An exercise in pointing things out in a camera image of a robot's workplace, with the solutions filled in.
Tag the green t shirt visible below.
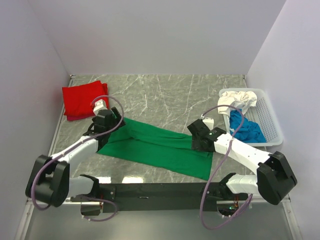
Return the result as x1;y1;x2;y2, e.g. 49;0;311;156
97;118;213;181

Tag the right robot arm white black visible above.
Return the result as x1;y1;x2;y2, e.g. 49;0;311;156
187;119;298;205

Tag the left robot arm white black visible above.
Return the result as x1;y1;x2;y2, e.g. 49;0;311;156
25;107;125;207

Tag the folded red t shirt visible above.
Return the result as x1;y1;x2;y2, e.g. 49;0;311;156
61;80;110;117

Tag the white crumpled t shirt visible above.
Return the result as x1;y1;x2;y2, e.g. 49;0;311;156
217;91;258;115

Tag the white plastic basket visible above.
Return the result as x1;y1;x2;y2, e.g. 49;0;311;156
219;88;284;148

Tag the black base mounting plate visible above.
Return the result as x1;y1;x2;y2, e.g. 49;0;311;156
69;181;248;217

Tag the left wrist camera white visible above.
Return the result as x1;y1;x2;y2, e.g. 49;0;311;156
93;99;108;116

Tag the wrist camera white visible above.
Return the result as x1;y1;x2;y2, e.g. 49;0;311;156
93;99;108;116
200;115;215;131

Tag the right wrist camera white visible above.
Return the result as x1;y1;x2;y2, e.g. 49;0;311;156
200;115;215;131

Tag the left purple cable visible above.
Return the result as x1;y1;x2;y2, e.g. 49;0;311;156
30;95;125;222

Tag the purple cable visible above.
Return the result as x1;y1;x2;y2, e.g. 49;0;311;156
30;95;125;222
199;104;254;230

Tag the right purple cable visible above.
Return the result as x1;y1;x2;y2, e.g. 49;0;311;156
199;104;254;230

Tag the aluminium frame rail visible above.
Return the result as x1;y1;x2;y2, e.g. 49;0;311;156
251;194;291;203

